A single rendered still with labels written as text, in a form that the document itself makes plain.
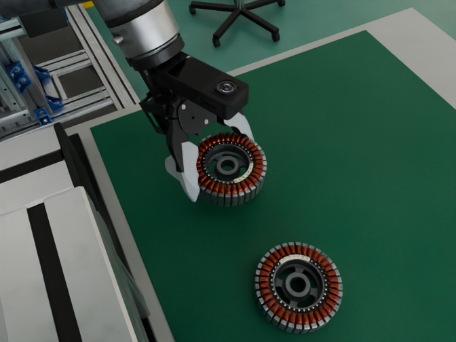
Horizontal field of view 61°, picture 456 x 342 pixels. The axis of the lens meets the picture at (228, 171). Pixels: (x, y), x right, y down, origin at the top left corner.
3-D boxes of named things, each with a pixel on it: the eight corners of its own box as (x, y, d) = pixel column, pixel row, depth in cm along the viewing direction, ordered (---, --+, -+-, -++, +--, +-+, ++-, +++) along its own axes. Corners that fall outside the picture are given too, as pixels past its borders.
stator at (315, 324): (345, 330, 49) (353, 324, 46) (258, 338, 49) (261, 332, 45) (326, 248, 55) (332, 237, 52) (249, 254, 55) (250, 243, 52)
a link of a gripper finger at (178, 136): (193, 167, 54) (193, 104, 52) (201, 169, 52) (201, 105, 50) (165, 172, 51) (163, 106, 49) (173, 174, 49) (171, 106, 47)
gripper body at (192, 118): (193, 108, 59) (154, 34, 52) (230, 112, 53) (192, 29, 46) (157, 138, 56) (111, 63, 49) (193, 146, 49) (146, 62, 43)
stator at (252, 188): (174, 178, 57) (171, 164, 54) (222, 133, 62) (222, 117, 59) (232, 222, 53) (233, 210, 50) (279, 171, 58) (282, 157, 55)
